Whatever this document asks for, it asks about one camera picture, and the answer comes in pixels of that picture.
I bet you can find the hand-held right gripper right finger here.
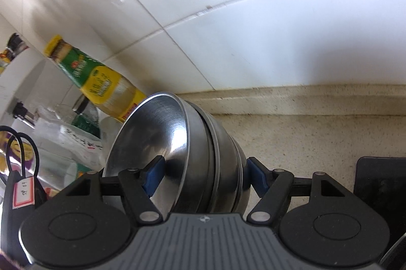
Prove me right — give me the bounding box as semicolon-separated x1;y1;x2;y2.
247;157;355;225

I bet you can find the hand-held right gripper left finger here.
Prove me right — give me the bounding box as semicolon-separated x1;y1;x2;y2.
65;155;166;224

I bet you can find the stainless steel bowl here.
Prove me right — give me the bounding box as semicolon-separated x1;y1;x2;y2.
200;110;252;214
178;100;219;214
102;92;191;217

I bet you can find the clear plastic bag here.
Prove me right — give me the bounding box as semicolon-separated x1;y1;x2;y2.
30;104;110;185

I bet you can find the dark cap glass bottle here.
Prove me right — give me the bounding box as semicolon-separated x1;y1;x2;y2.
72;95;103;139

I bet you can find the yellow cap green label bottle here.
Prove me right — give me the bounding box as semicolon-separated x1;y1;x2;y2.
43;34;148;124

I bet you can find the black cooktop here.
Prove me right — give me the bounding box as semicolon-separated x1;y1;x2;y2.
353;156;406;270

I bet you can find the dark cap sauce bottle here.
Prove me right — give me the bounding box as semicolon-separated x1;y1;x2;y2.
0;32;30;76

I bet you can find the black cable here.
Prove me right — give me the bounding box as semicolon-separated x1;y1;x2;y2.
0;125;41;179

